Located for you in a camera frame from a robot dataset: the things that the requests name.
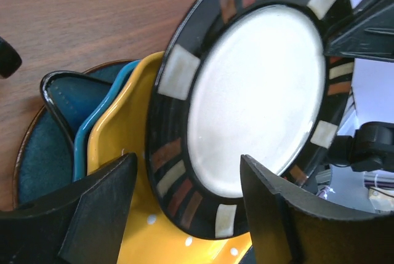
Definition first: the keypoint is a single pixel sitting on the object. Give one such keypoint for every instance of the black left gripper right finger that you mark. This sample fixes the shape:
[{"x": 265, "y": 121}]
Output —
[{"x": 290, "y": 225}]

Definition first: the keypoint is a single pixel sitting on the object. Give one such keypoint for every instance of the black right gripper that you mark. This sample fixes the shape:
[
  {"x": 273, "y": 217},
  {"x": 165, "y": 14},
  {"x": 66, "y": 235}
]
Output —
[{"x": 371, "y": 148}]

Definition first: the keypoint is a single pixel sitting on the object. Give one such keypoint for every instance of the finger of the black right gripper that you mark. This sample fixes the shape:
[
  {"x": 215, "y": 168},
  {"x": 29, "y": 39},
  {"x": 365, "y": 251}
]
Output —
[{"x": 367, "y": 33}]

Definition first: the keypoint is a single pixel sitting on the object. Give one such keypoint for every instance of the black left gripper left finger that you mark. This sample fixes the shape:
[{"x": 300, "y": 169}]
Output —
[{"x": 82, "y": 222}]

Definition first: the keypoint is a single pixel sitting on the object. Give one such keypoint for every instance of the teal dotted scalloped plate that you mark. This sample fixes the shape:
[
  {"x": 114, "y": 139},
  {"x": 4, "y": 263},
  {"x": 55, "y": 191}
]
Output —
[{"x": 116, "y": 73}]

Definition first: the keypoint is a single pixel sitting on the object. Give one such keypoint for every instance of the orange dotted scalloped plate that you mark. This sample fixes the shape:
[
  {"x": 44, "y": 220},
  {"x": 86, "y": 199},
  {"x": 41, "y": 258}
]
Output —
[{"x": 149, "y": 237}]

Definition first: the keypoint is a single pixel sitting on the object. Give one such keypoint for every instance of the black rimmed cream plate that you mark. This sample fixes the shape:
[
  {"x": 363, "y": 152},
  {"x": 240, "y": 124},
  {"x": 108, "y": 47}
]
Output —
[{"x": 242, "y": 77}]

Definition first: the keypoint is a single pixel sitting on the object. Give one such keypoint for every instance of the dark teal round plate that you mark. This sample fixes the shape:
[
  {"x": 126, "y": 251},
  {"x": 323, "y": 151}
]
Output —
[{"x": 44, "y": 163}]

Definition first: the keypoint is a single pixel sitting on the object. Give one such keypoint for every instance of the dark blue square plate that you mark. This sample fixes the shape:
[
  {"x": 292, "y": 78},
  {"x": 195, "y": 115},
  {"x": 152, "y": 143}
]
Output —
[{"x": 70, "y": 98}]

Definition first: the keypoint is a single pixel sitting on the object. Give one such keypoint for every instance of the cream mug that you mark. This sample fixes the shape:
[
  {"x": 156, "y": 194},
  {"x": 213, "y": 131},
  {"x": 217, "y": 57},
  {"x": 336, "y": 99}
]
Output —
[{"x": 10, "y": 60}]

